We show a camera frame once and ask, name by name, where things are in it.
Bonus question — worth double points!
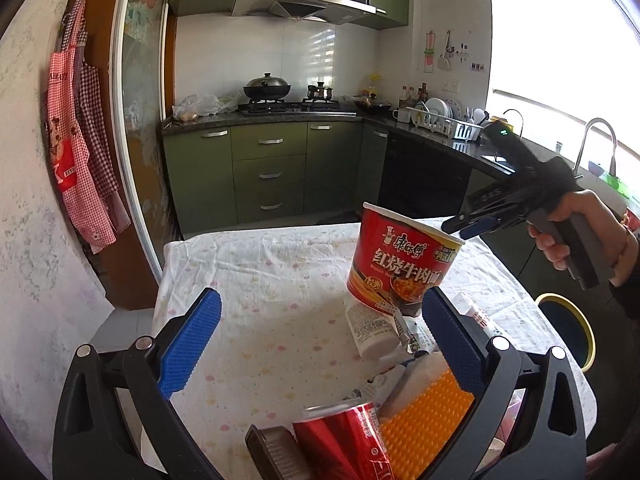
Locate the red instant noodle cup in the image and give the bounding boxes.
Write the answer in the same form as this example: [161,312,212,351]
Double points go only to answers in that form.
[347,203,463,318]

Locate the white dish rack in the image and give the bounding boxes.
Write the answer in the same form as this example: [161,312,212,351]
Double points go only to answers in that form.
[407,98,482,142]

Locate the orange bubble wrap sheet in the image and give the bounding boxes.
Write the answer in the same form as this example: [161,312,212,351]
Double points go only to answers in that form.
[381,370,474,480]

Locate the crumpled silver wrapper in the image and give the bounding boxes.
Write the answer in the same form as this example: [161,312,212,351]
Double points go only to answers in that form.
[393,309,438,356]

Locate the black yellow-rimmed trash bin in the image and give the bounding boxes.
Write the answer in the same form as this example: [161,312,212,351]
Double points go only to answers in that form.
[536,292,597,373]

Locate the white foam wrap sheet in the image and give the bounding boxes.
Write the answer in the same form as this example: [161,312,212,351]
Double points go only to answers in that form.
[345,351,449,420]

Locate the small black pot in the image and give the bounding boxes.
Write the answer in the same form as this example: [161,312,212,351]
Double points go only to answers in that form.
[307,81,333,102]

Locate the red cola can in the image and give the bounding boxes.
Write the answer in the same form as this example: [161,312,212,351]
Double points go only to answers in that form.
[293,400,395,480]

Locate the chrome kitchen faucet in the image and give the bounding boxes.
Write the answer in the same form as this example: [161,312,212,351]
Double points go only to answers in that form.
[573,117,618,177]

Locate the steel range hood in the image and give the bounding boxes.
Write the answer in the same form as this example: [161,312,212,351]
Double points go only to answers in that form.
[231,0,376,25]

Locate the plastic bag on counter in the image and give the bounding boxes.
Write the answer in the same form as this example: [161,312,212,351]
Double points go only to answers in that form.
[172,92,241,122]

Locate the gas stove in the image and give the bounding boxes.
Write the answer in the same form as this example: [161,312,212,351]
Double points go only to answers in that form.
[239,100,343,115]

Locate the person's right hand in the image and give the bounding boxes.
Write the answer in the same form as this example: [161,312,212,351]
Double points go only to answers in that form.
[528,190,639,287]

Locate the black wok with lid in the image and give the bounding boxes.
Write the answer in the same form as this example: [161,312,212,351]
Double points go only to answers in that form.
[243,73,291,101]

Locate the green lower kitchen cabinets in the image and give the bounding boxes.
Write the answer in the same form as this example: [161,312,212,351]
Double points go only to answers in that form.
[163,118,505,237]

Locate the brown plastic tray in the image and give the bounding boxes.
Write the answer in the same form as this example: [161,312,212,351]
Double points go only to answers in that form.
[245,425,312,480]

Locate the white pill bottle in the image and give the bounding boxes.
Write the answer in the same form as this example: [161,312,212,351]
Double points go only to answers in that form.
[345,301,400,361]

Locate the dark red checkered apron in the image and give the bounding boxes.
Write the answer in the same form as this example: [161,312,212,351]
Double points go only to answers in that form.
[62,0,130,252]

